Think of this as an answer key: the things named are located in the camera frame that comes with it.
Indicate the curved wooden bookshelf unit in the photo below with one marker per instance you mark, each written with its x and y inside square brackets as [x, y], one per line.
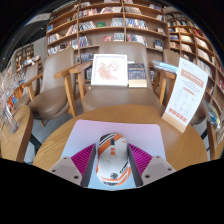
[196, 43]

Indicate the pink blue gradient mouse pad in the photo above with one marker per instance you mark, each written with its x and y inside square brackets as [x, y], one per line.
[140, 133]

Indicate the wide wooden bookshelf unit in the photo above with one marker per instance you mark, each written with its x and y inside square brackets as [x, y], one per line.
[100, 23]

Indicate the small distant bookshelf unit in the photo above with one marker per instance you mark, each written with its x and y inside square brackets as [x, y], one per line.
[28, 58]

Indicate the light blue book stack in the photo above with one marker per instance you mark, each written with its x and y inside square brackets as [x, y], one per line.
[165, 66]

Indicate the white sign on wooden base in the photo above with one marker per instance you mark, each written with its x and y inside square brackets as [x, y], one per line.
[186, 93]

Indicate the dark blue book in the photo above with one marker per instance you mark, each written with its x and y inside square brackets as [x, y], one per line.
[137, 75]

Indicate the white orange patterned computer mouse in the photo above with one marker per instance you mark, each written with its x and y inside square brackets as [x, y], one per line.
[113, 163]

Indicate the white framed floral picture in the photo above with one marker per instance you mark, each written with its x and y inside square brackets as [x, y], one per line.
[109, 70]

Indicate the stack of colourful books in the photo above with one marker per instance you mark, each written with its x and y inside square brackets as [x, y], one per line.
[213, 115]

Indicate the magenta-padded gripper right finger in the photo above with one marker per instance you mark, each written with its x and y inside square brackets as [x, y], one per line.
[141, 160]

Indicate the brown chair with wooden arms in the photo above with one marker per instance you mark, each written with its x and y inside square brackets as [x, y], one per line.
[30, 83]
[53, 90]
[200, 115]
[116, 98]

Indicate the dried flowers in glass vase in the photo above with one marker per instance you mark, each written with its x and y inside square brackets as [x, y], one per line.
[10, 100]

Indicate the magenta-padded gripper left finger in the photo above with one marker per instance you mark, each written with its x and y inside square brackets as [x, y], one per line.
[81, 160]

